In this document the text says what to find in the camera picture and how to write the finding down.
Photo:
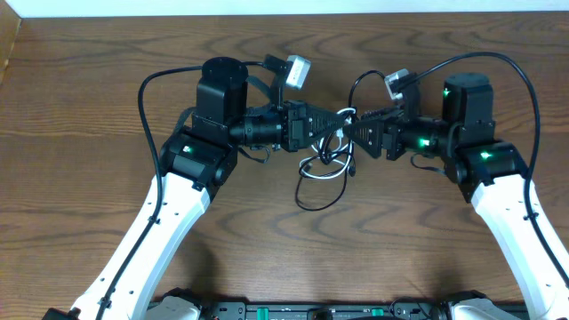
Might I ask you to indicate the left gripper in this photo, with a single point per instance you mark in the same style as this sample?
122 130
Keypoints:
294 125

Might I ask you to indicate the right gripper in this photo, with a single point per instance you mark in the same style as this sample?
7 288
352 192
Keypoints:
390 129

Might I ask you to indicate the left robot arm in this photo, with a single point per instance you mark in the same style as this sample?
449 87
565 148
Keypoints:
233 111

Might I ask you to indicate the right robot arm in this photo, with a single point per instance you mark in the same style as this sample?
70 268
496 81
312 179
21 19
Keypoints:
491 175

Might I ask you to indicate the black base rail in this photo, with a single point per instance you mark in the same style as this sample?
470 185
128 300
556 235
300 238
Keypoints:
242 311

